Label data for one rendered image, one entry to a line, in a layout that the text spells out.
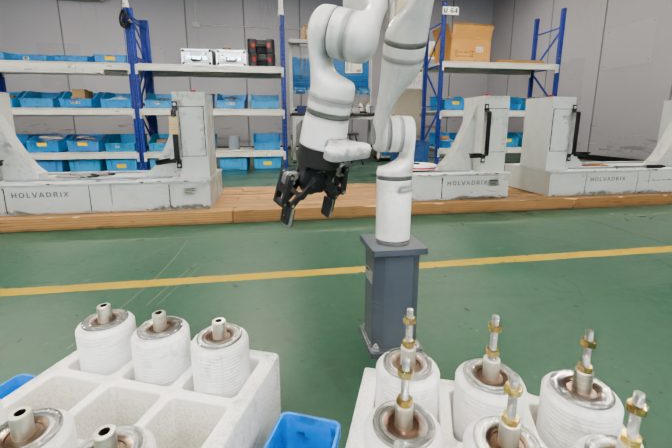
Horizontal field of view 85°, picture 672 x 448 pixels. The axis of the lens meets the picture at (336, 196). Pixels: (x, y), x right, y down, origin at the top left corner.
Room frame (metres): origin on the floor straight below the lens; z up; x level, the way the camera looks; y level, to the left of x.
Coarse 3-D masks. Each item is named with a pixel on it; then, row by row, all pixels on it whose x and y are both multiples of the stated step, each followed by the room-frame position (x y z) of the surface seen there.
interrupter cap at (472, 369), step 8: (472, 360) 0.50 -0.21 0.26; (480, 360) 0.50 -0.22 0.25; (464, 368) 0.48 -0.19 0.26; (472, 368) 0.49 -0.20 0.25; (480, 368) 0.49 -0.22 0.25; (504, 368) 0.49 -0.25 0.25; (464, 376) 0.47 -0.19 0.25; (472, 376) 0.47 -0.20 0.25; (480, 376) 0.47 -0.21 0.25; (504, 376) 0.47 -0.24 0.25; (472, 384) 0.45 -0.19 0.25; (480, 384) 0.45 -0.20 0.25; (488, 384) 0.45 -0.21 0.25; (496, 384) 0.45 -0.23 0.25; (504, 384) 0.45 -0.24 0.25; (488, 392) 0.44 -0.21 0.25; (496, 392) 0.44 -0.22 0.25; (504, 392) 0.43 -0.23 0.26
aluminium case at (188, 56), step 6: (186, 54) 4.80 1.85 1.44; (192, 54) 4.81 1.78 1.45; (198, 54) 4.82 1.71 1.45; (204, 54) 4.82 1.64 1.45; (210, 54) 4.83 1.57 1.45; (186, 60) 4.80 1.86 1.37; (192, 60) 4.78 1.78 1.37; (198, 60) 4.79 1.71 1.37; (204, 60) 4.83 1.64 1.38; (210, 60) 4.83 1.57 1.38
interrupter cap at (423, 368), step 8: (392, 352) 0.52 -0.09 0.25; (400, 352) 0.52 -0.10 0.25; (416, 352) 0.52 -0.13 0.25; (384, 360) 0.50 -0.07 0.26; (392, 360) 0.51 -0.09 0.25; (400, 360) 0.51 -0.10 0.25; (416, 360) 0.51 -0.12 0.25; (424, 360) 0.50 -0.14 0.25; (392, 368) 0.49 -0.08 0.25; (416, 368) 0.49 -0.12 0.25; (424, 368) 0.49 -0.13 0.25; (432, 368) 0.48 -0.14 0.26; (416, 376) 0.47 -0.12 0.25; (424, 376) 0.47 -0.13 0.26
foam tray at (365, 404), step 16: (368, 368) 0.59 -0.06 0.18; (368, 384) 0.54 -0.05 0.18; (448, 384) 0.54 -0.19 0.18; (368, 400) 0.51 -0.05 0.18; (448, 400) 0.51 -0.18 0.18; (528, 400) 0.51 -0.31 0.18; (448, 416) 0.48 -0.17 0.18; (528, 416) 0.48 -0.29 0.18; (352, 432) 0.45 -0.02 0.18; (448, 432) 0.45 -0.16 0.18
